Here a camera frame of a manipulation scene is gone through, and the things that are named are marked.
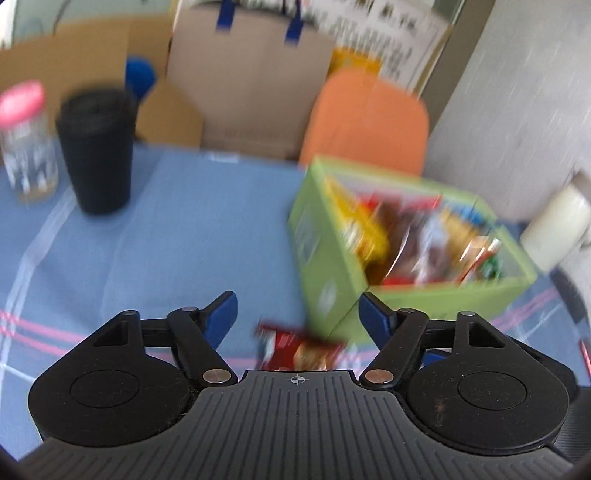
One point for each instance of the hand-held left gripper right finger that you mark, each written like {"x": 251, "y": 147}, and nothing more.
{"x": 374, "y": 316}

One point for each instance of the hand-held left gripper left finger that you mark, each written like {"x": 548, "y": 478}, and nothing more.
{"x": 221, "y": 316}

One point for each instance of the green cardboard box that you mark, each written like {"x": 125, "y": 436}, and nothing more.
{"x": 323, "y": 258}

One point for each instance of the small red cookie packet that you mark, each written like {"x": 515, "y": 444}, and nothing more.
{"x": 295, "y": 348}

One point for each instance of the yellow snack packet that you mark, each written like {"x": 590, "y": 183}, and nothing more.
{"x": 358, "y": 226}

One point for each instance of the large red fried snack packet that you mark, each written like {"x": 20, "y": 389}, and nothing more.
{"x": 401, "y": 201}

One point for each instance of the orange wafer packet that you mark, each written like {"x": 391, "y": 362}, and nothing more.
{"x": 482, "y": 251}

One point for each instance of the dark green snack packet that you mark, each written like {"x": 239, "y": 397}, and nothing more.
{"x": 491, "y": 267}

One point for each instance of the blue striped tablecloth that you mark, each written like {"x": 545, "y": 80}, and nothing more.
{"x": 184, "y": 230}

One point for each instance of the orange chair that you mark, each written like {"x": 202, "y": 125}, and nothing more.
{"x": 369, "y": 124}

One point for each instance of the black cup with lid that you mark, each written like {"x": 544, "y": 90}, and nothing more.
{"x": 99, "y": 157}

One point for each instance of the clear bottle pink lid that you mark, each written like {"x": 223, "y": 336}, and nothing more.
{"x": 27, "y": 152}

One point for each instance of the blue chair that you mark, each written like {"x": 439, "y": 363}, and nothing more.
{"x": 138, "y": 74}

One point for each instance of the yellow plastic bag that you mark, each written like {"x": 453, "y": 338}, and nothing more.
{"x": 355, "y": 57}

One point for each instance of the calligraphy poster board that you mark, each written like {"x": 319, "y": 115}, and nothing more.
{"x": 392, "y": 27}

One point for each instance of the brown cardboard sheet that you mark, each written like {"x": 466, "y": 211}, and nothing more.
{"x": 69, "y": 50}

